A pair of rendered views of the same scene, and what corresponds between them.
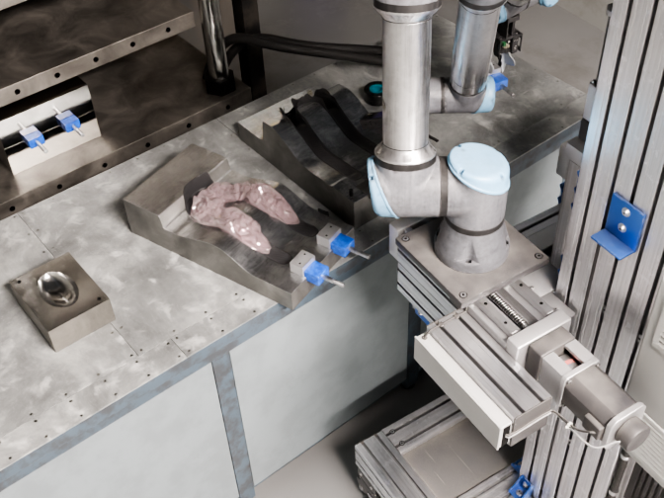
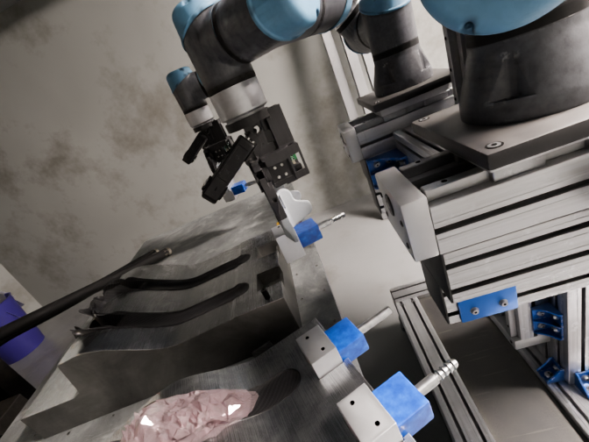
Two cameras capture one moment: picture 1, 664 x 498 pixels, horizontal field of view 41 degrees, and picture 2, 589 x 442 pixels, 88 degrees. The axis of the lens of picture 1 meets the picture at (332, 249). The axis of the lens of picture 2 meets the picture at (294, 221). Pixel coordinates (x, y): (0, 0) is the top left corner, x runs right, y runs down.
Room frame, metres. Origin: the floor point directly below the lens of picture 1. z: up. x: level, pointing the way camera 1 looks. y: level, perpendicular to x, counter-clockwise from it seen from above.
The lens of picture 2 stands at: (1.31, 0.20, 1.18)
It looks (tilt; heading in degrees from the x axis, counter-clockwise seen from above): 24 degrees down; 310
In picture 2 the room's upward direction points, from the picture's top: 24 degrees counter-clockwise
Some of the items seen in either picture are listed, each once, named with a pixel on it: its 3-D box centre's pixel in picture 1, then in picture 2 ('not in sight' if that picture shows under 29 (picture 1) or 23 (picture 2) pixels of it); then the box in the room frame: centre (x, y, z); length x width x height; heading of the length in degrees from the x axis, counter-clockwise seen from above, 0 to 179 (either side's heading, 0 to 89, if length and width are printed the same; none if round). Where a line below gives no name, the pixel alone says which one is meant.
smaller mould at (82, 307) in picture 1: (62, 300); not in sight; (1.40, 0.62, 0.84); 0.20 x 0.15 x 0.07; 37
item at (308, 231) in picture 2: not in sight; (311, 230); (1.62, -0.19, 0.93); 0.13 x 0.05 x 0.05; 45
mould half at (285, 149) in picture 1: (331, 141); (169, 311); (1.90, -0.01, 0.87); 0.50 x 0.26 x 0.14; 37
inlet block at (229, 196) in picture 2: (499, 83); (242, 186); (2.04, -0.48, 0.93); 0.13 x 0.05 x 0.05; 26
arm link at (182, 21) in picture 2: not in sight; (216, 46); (1.63, -0.17, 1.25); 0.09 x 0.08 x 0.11; 176
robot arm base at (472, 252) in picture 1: (472, 229); (525, 59); (1.30, -0.28, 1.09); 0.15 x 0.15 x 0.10
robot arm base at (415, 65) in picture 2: not in sight; (399, 66); (1.54, -0.71, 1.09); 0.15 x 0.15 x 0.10
